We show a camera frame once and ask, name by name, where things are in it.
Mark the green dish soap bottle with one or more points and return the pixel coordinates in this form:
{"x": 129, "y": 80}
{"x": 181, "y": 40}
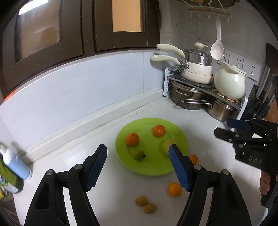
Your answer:
{"x": 9, "y": 180}

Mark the grey pot rack shelf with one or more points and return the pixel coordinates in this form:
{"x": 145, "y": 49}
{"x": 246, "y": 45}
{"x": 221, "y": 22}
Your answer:
{"x": 172, "y": 73}

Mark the person's right hand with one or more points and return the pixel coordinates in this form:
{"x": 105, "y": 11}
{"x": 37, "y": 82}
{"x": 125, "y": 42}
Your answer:
{"x": 264, "y": 182}

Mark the small green persimmon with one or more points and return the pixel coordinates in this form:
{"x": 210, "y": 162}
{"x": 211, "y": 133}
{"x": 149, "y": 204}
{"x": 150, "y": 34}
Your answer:
{"x": 139, "y": 155}

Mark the white ceramic kettle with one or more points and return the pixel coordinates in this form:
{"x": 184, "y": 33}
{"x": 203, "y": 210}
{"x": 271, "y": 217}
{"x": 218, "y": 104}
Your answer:
{"x": 230, "y": 81}

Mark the white wall socket panel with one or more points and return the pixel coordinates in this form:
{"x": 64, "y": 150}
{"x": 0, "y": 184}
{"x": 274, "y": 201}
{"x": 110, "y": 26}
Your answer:
{"x": 251, "y": 68}

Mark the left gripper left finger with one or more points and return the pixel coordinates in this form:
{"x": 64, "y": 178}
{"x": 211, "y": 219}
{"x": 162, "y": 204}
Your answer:
{"x": 48, "y": 204}

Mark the large yellow-green pear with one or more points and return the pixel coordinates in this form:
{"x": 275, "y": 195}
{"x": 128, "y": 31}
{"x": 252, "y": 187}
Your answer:
{"x": 166, "y": 144}

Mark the white blue pump bottle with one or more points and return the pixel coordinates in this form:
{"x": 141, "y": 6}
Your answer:
{"x": 15, "y": 164}

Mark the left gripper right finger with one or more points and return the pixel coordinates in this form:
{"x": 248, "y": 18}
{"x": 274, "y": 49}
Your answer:
{"x": 227, "y": 205}

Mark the large orange tangerine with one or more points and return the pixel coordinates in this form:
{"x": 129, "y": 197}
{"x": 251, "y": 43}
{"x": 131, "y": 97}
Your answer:
{"x": 159, "y": 131}

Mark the dark wooden window frame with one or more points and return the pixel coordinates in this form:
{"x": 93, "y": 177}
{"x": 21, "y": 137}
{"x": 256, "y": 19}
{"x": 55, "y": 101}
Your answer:
{"x": 37, "y": 36}

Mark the brown longan fruit front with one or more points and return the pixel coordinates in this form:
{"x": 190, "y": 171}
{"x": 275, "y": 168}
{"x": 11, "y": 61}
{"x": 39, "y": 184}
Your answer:
{"x": 149, "y": 208}

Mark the steel pot lower left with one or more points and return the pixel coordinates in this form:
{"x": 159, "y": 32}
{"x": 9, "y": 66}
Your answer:
{"x": 188, "y": 98}

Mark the green plate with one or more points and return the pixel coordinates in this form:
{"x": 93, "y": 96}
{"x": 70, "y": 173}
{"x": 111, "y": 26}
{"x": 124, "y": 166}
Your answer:
{"x": 155, "y": 163}

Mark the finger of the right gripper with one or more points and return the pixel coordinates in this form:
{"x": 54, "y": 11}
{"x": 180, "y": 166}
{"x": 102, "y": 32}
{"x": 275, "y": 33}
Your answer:
{"x": 240, "y": 140}
{"x": 263, "y": 128}

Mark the orange tangerine with stem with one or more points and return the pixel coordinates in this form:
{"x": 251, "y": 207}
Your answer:
{"x": 132, "y": 139}

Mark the wall hook rack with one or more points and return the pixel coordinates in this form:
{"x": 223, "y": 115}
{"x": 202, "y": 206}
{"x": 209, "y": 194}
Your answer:
{"x": 219, "y": 12}

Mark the steel pot lower right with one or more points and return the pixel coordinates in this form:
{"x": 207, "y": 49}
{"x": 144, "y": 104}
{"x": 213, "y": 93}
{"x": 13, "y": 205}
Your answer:
{"x": 221, "y": 111}

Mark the small orange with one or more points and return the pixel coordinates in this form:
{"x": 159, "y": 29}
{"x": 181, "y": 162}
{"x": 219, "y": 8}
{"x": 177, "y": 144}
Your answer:
{"x": 194, "y": 159}

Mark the steel pot with lid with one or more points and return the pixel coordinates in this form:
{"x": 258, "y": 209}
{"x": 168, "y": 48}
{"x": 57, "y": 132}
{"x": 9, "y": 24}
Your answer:
{"x": 197, "y": 55}

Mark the small orange tangerine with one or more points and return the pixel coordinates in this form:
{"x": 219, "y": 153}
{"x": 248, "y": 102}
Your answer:
{"x": 174, "y": 189}

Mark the white cream saucepan lower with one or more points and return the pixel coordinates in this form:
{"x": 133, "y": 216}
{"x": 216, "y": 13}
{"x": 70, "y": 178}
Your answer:
{"x": 193, "y": 72}

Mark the brown wooden cutting board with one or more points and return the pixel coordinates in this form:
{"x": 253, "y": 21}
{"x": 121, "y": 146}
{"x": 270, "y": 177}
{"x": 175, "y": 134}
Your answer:
{"x": 272, "y": 58}

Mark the brown longan fruit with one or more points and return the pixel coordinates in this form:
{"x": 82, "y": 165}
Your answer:
{"x": 149, "y": 208}
{"x": 141, "y": 201}

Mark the black knife block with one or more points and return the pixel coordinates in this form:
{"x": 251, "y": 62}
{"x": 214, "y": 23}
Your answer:
{"x": 261, "y": 97}

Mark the white ladle spoon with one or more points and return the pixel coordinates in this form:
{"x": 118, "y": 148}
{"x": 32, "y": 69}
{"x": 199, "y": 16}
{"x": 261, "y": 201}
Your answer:
{"x": 217, "y": 49}

